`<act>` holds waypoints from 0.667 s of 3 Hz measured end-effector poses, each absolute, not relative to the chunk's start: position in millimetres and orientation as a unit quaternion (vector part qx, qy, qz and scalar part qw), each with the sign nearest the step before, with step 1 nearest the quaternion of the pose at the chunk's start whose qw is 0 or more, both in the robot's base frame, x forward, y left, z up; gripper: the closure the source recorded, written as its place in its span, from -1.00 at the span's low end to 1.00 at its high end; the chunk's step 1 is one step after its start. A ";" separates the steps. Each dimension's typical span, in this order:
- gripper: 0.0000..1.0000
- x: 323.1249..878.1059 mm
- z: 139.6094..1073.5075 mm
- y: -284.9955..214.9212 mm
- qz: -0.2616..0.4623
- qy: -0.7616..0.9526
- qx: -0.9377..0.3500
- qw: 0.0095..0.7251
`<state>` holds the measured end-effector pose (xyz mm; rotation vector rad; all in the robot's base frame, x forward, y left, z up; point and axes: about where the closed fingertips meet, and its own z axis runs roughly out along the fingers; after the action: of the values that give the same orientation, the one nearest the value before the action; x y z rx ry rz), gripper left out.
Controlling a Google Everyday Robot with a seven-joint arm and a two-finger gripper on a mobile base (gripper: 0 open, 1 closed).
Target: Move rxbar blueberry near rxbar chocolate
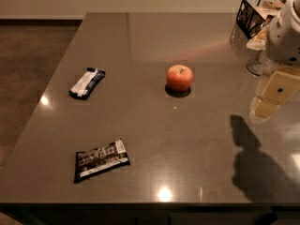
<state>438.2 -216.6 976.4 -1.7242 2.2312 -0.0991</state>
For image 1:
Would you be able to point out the silver mesh cup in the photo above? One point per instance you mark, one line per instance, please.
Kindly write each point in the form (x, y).
(258, 62)

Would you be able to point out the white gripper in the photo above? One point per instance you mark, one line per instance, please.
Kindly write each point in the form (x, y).
(283, 37)

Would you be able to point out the black rxbar chocolate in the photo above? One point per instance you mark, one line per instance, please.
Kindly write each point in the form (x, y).
(100, 160)

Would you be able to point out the red apple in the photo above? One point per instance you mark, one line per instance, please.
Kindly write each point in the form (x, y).
(179, 78)

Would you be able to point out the blue white rxbar blueberry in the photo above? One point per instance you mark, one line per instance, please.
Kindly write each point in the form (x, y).
(87, 83)

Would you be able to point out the black wire basket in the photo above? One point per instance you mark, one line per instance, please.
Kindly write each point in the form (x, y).
(254, 15)

